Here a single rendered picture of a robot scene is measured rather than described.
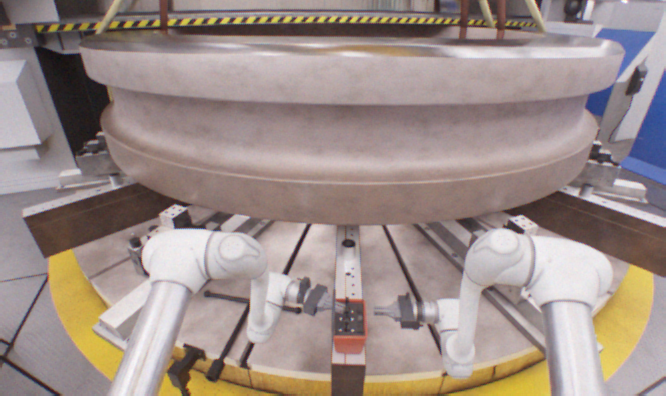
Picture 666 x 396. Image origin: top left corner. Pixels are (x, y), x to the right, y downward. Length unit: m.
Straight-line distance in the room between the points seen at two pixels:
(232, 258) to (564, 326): 0.77
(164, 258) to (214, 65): 1.02
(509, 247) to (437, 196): 1.02
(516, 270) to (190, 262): 0.80
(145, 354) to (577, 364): 0.90
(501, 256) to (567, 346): 0.22
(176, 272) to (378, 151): 1.20
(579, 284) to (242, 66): 1.45
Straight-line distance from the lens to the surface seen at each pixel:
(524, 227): 2.13
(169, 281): 0.91
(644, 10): 7.55
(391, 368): 1.89
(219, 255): 0.87
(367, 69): 1.50
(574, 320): 0.88
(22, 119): 4.65
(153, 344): 0.86
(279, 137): 1.78
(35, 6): 3.74
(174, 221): 2.13
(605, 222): 3.13
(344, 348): 1.42
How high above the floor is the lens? 1.90
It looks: 29 degrees down
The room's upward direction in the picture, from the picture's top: straight up
